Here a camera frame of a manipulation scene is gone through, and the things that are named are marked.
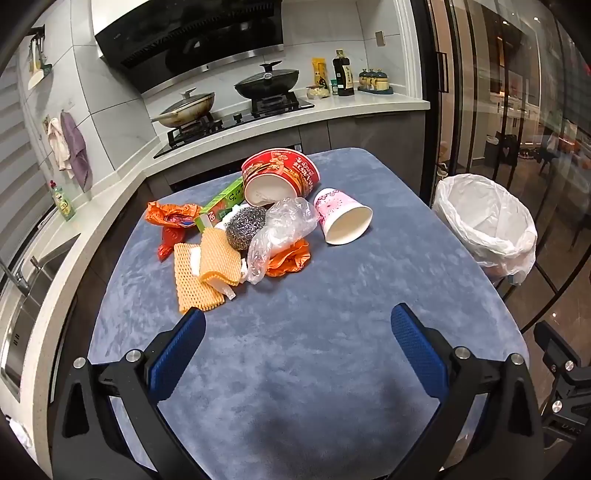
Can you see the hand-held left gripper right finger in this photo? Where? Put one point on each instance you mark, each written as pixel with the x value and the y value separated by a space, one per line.
pixel 418 355

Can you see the purple hanging cloth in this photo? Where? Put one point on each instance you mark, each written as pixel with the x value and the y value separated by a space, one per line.
pixel 76 147

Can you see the wall hook rack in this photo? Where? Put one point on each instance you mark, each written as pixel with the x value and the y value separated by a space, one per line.
pixel 38 32

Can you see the yellow food packet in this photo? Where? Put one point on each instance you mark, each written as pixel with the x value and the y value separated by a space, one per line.
pixel 319 69

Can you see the orange plastic wrapper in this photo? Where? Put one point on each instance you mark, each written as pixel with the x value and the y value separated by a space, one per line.
pixel 288 261

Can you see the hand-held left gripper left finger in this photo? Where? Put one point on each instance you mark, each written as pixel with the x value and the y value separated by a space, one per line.
pixel 178 355

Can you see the blue spice jar set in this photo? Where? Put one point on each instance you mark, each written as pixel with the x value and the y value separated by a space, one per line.
pixel 375 82

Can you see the steel kitchen sink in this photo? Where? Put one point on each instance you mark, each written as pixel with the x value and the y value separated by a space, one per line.
pixel 37 304

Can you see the hanging white kitchen brush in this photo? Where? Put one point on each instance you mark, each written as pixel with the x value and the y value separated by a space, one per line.
pixel 38 76

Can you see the steel wool scrubber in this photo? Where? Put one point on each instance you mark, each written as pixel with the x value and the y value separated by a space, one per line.
pixel 244 226

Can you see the black gas stove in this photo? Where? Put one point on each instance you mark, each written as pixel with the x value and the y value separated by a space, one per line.
pixel 240 119

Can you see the steel faucet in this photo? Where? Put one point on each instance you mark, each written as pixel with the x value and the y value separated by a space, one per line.
pixel 21 279

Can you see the green dish soap bottle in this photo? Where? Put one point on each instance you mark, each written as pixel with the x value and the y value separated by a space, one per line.
pixel 63 205

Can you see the bowl of garlic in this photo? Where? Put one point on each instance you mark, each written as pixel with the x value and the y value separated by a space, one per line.
pixel 317 92

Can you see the clear plastic bag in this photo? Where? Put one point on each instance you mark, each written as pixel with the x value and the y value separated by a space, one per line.
pixel 286 221

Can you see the black range hood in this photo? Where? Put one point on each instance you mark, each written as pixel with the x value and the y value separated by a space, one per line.
pixel 184 41

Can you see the blue-grey velvet tablecloth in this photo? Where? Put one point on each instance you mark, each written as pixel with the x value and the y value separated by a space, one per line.
pixel 300 346

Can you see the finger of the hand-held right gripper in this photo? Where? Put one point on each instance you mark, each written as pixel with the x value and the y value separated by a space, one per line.
pixel 556 346

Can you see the grey kitchen cabinet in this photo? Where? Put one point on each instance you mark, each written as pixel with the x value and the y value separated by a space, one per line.
pixel 369 134

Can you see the pink patterned paper cup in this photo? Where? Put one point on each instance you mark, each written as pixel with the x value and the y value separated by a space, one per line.
pixel 330 210

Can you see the pink hanging cloth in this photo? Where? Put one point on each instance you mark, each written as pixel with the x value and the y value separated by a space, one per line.
pixel 57 143

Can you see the white window blind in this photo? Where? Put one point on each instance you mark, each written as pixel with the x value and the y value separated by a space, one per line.
pixel 18 161

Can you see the orange foam net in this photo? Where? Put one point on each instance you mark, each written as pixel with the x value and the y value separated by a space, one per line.
pixel 194 286
pixel 217 254

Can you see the green cardboard box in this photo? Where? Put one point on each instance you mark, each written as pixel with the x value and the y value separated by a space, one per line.
pixel 228 198

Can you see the orange-red snack wrapper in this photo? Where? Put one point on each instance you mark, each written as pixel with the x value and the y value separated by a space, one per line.
pixel 171 217

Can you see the dark soy sauce bottle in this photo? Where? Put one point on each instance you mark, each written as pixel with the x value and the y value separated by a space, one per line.
pixel 344 74

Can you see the black wok with lid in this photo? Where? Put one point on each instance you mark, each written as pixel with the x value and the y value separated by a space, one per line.
pixel 268 83

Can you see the wall socket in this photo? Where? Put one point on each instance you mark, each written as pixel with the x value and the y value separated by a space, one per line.
pixel 380 38

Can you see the red instant noodle bowl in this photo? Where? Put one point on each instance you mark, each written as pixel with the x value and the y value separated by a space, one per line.
pixel 295 175

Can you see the beige pan with glass lid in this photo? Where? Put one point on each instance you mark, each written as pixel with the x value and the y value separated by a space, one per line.
pixel 189 108

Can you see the trash bin with white bag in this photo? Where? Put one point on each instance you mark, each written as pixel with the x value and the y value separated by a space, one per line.
pixel 485 217

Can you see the black-framed glass sliding door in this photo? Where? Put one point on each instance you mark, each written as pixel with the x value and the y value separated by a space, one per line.
pixel 508 92

